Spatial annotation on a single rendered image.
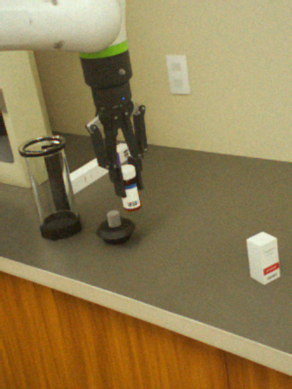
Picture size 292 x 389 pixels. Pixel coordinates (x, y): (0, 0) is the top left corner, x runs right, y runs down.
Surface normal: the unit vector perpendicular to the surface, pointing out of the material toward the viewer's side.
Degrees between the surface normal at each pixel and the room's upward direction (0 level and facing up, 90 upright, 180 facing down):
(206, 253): 0
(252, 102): 90
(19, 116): 90
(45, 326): 90
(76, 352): 90
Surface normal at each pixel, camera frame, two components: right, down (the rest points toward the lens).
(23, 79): 0.78, 0.14
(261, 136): -0.61, 0.40
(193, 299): -0.17, -0.91
